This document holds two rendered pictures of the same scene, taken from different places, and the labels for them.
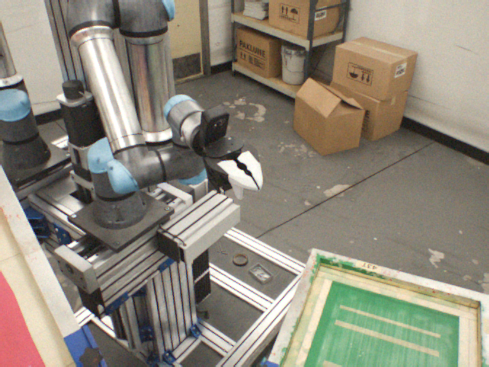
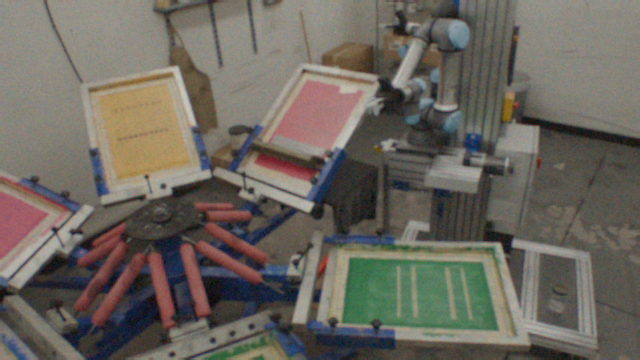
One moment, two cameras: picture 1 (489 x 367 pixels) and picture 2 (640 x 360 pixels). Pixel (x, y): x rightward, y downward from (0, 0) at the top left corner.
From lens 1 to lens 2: 171 cm
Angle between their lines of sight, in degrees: 63
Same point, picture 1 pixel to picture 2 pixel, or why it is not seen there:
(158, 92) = (443, 82)
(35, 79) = (613, 101)
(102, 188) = not seen: hidden behind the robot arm
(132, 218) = (415, 142)
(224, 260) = (550, 280)
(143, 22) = (440, 44)
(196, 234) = (438, 174)
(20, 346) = (329, 143)
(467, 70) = not seen: outside the picture
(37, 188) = not seen: hidden behind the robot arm
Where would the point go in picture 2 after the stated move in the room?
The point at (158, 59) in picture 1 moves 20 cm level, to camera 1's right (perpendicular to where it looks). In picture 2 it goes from (446, 65) to (468, 78)
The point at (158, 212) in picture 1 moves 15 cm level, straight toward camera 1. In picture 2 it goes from (430, 150) to (406, 157)
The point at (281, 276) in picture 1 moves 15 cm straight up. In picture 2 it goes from (568, 321) to (573, 303)
